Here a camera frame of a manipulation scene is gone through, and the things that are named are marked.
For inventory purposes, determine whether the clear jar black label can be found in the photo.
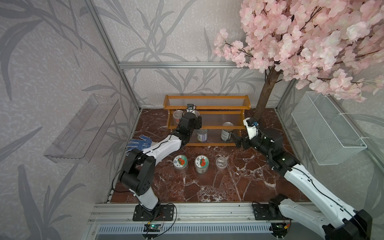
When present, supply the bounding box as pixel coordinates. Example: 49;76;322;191
173;110;184;124

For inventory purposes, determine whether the tomato label seed jar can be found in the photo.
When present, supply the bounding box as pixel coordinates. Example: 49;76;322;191
173;155;188;171
195;155;210;174

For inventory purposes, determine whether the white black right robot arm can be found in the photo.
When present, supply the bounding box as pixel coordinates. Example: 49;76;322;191
231;127;373;240

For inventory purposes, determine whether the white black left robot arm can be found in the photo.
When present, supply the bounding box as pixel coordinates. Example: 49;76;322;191
118;112;202;212

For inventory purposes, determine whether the purple flower seed can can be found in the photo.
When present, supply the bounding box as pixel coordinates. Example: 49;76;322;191
197;129;208;142

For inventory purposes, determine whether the orange wooden three-tier shelf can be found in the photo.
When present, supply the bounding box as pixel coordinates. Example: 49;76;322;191
164;95;251;147

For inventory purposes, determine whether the blue dotted work glove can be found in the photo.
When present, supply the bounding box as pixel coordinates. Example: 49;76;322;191
126;135;153;155

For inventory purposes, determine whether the circuit board right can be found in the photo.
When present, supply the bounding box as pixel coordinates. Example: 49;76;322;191
270;223;291;233

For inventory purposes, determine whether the green circuit board left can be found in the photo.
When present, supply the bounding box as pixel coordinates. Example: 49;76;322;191
143;224;163;233

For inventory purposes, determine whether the artificial cherry blossom tree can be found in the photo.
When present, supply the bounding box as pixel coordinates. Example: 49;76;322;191
214;1;384;120

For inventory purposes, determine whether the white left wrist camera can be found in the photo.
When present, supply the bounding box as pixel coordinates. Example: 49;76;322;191
186;104;196;112

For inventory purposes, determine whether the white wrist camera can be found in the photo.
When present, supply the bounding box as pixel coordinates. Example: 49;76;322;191
186;104;196;112
243;118;259;140

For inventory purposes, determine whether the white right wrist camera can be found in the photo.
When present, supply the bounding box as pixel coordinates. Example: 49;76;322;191
243;118;259;140

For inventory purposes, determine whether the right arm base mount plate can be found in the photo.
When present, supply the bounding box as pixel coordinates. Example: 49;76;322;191
252;202;285;221

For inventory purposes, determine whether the white mesh wire basket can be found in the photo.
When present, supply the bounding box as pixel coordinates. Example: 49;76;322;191
292;92;367;166

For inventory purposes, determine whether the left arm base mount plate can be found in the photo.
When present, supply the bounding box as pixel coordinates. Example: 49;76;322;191
133;204;176;222

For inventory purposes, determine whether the clear acrylic wall shelf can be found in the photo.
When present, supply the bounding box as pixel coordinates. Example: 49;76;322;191
44;94;121;164

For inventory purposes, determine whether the aluminium front rail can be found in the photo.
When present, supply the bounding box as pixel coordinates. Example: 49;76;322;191
88;202;279;224

